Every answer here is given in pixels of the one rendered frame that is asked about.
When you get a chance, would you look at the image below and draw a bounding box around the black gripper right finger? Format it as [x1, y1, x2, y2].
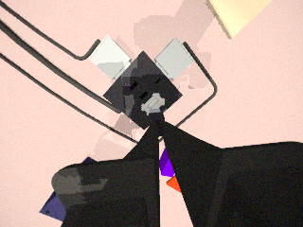
[162, 121, 303, 227]

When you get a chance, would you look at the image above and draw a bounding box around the orange flat rectangular pad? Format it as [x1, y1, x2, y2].
[166, 175, 181, 193]

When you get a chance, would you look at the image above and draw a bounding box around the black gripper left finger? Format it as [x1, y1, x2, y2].
[51, 122, 160, 227]

